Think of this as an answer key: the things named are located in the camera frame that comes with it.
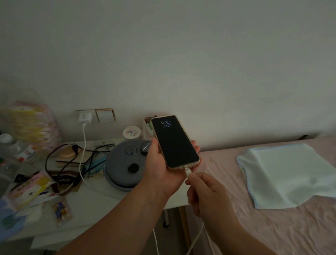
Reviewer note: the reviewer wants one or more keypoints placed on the smartphone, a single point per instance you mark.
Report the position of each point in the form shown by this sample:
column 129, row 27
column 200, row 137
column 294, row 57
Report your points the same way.
column 175, row 141

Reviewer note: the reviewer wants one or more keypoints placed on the person's right hand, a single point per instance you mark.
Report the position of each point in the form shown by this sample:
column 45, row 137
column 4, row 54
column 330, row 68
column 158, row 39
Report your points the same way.
column 215, row 202

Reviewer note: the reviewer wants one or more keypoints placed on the small white green box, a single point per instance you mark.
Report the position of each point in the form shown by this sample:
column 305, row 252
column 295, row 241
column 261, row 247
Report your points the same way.
column 148, row 128

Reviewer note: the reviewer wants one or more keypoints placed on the gold framed wall switch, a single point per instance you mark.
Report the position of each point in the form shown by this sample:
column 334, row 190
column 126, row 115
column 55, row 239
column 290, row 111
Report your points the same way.
column 105, row 115

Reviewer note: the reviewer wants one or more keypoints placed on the white charger adapter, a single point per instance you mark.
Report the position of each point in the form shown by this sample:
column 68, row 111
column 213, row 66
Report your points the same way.
column 85, row 117

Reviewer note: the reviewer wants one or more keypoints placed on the blue patterned packet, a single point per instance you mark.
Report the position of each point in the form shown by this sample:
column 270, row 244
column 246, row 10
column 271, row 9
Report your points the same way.
column 9, row 218

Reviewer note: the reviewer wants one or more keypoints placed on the person's right thumb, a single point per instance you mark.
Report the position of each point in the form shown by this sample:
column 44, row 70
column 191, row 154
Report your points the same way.
column 193, row 183

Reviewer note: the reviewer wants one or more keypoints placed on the pink yellow packet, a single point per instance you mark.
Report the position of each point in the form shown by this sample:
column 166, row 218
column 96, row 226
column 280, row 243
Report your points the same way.
column 28, row 187

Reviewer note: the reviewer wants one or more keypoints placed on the person's left thumb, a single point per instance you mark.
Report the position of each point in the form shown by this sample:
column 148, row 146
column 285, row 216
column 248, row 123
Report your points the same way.
column 152, row 153

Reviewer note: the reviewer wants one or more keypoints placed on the white round labelled cup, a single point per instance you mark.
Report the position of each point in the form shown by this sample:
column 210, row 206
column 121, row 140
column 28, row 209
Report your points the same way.
column 131, row 132

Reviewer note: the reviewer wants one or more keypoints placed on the clear bag of colourful bits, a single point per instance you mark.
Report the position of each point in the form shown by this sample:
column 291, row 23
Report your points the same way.
column 61, row 210

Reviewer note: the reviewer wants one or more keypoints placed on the wooden bed frame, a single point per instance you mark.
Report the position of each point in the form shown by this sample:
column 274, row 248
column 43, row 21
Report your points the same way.
column 184, row 228

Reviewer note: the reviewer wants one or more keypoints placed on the clear plastic bottle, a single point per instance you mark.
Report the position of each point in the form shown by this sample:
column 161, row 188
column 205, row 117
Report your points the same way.
column 14, row 149

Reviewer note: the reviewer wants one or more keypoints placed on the bag of tissue packs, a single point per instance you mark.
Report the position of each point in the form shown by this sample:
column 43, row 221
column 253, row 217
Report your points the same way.
column 34, row 123

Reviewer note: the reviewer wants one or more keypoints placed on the white cotton pad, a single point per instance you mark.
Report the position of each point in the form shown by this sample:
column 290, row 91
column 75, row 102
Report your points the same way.
column 32, row 214

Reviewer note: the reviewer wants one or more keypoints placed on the person's right forearm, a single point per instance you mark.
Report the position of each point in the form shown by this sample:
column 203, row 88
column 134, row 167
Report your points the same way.
column 241, row 241

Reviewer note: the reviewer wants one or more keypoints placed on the white wall socket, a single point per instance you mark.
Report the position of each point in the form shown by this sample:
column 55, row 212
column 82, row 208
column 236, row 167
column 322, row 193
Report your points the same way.
column 83, row 113

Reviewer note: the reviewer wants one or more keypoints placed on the teal box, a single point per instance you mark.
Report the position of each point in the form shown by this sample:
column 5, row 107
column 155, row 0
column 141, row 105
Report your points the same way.
column 95, row 164

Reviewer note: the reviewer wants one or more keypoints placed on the person's left hand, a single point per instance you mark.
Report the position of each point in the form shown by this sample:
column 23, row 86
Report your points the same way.
column 157, row 173

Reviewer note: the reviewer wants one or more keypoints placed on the pink bed sheet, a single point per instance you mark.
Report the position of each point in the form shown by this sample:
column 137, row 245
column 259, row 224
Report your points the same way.
column 275, row 226

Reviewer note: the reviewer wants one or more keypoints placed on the light blue towel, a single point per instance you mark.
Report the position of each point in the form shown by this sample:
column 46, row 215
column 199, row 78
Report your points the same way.
column 286, row 176

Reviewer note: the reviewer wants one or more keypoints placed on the person's left forearm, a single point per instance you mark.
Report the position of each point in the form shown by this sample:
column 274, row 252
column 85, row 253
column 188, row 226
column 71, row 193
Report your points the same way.
column 112, row 223

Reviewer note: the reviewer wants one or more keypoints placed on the white table leg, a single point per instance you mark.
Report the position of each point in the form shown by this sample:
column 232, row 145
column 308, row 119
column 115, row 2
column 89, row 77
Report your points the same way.
column 166, row 218

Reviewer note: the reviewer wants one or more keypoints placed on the grey round appliance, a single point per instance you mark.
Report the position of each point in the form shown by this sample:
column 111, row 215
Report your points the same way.
column 120, row 161

